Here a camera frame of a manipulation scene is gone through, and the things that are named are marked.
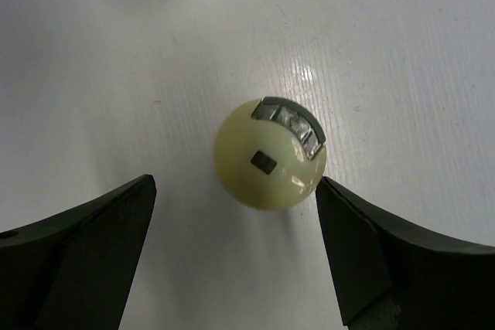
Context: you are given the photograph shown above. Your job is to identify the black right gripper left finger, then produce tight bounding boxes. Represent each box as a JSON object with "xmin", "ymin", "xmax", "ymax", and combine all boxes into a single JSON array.
[{"xmin": 1, "ymin": 175, "xmax": 156, "ymax": 329}]

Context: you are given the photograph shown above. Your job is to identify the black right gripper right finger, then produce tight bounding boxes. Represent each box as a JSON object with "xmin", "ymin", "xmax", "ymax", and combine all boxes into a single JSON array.
[{"xmin": 316, "ymin": 177, "xmax": 494, "ymax": 329}]

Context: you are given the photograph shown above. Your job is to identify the cream-lidded seasoning shaker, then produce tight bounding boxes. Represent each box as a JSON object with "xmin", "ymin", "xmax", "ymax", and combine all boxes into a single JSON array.
[{"xmin": 213, "ymin": 97, "xmax": 327, "ymax": 211}]

